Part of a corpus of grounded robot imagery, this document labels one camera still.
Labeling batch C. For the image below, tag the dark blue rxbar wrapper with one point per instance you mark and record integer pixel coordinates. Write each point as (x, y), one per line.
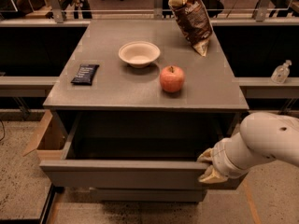
(85, 74)

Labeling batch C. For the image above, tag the metal railing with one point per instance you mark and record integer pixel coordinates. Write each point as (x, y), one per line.
(86, 10)

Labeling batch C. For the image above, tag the grey bottom drawer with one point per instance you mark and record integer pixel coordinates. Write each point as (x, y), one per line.
(148, 195)

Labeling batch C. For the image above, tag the grey drawer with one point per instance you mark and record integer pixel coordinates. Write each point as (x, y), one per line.
(136, 150)
(148, 195)

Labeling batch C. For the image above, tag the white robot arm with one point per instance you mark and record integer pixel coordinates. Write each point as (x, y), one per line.
(262, 138)

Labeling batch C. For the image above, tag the grey drawer cabinet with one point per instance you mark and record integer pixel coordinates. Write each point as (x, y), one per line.
(209, 87)

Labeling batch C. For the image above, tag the grey top drawer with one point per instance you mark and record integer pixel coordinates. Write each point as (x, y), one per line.
(136, 150)

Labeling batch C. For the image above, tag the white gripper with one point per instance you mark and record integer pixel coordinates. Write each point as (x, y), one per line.
(220, 160)

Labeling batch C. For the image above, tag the white paper bowl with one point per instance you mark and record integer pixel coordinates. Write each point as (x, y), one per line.
(139, 54)

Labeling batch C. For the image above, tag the red apple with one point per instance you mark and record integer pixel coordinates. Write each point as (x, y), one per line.
(172, 78)

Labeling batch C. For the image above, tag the clear sanitizer pump bottle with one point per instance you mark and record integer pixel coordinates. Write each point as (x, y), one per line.
(281, 73)

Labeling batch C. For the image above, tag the brown chip bag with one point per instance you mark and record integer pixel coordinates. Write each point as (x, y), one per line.
(194, 23)

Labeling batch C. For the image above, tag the open cardboard box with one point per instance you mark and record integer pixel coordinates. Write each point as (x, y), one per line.
(47, 141)

